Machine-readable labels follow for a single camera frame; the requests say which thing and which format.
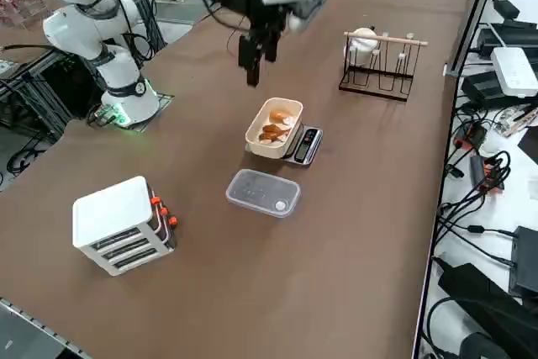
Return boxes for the wooden rod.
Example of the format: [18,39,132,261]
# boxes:
[343,30,430,48]

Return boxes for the aluminium camera post bracket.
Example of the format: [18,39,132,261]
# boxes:
[443,0,506,79]

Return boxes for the black wire cup rack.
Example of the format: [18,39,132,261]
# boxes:
[337,30,422,104]

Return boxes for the white digital kitchen scale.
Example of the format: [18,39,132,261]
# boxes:
[282,124,324,168]

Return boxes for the small circuit board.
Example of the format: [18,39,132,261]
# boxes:
[488,103,538,138]

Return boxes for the cream rectangular plastic container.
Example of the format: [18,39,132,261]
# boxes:
[244,97,304,161]

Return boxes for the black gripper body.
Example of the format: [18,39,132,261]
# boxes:
[219,0,292,40]

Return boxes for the aluminium profile rail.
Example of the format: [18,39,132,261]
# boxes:
[0,297,92,359]

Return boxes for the black cables orange plugs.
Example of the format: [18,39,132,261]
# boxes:
[467,150,513,197]

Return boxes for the black device red connectors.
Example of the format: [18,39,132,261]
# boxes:
[453,122,489,150]

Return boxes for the black bulky device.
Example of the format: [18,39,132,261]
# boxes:
[432,261,538,359]

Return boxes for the white smiley mug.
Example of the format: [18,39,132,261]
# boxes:
[347,26,380,67]

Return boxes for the brown fried chicken toy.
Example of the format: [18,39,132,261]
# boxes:
[257,123,292,144]

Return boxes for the dark grey flat device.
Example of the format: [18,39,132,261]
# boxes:
[461,70,506,108]

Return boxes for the clear plastic container lid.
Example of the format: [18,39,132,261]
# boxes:
[224,167,303,219]

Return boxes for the aluminium frame structure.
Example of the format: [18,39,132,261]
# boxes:
[0,45,71,142]

